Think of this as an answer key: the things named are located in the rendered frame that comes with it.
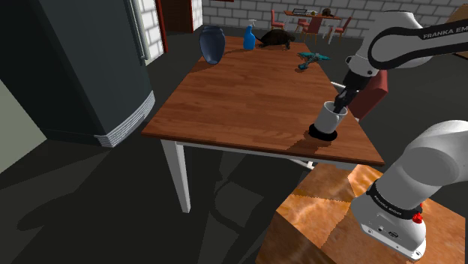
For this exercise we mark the red dining chair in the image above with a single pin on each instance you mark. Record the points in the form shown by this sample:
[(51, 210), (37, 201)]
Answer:
[(276, 22), (313, 27), (340, 28)]

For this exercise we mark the black round coaster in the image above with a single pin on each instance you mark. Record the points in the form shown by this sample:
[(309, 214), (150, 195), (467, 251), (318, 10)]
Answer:
[(323, 136)]

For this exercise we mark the wooden table with white legs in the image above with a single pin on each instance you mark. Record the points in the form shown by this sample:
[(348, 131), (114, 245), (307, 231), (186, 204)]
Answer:
[(248, 95)]

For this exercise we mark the white mug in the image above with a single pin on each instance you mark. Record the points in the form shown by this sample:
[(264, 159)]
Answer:
[(327, 119)]

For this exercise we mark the orange patterned robot stand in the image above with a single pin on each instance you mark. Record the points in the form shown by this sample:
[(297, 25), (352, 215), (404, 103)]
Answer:
[(321, 219)]

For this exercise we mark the teal power drill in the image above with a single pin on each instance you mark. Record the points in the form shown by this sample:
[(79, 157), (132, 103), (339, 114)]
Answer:
[(310, 57)]

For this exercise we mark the dark turtle figure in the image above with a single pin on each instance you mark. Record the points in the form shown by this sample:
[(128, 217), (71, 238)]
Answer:
[(276, 37)]

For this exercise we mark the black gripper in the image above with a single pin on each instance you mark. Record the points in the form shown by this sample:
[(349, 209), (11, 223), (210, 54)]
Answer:
[(354, 82)]

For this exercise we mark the dark red chair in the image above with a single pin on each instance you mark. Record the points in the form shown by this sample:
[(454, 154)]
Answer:
[(374, 93)]

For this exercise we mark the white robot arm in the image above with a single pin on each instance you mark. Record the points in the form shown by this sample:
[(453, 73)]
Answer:
[(409, 172)]

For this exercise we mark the blue spray bottle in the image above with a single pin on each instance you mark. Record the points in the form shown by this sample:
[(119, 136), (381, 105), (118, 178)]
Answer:
[(249, 39)]

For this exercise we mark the small wooden dining table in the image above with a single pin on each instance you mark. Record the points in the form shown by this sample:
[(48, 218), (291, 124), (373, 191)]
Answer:
[(310, 15)]

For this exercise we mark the dark blue vase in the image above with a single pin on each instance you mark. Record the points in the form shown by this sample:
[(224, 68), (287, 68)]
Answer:
[(212, 44)]

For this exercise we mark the dark grey refrigerator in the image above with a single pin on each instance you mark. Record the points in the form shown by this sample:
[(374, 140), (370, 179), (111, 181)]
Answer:
[(84, 66)]

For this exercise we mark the red-brown door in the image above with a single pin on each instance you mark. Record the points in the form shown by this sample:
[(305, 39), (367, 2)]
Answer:
[(177, 16)]

